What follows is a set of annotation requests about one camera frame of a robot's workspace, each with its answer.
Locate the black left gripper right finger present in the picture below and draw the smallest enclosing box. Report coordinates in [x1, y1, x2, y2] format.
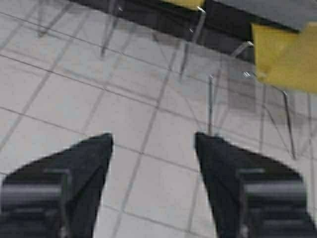
[194, 132, 317, 238]

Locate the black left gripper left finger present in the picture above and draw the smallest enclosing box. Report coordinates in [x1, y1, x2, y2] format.
[0, 133, 114, 238]

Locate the yellow wooden chair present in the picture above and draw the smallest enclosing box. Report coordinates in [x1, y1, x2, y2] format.
[37, 0, 206, 80]
[208, 23, 317, 161]

